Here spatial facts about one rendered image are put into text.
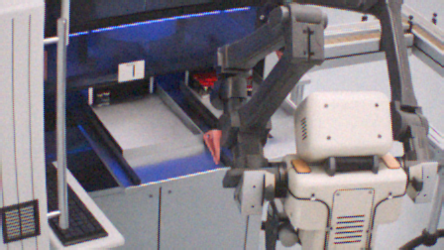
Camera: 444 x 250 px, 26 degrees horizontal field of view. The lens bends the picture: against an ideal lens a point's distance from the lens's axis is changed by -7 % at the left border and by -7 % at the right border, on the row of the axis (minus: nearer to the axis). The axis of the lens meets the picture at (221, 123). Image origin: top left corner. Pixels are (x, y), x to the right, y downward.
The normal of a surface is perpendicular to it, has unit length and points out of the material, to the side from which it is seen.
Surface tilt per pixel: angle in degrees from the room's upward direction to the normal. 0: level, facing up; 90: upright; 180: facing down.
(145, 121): 0
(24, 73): 90
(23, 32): 90
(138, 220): 90
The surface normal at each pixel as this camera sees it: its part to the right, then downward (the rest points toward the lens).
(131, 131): 0.07, -0.87
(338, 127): 0.18, -0.22
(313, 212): 0.18, 0.37
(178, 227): 0.45, 0.47
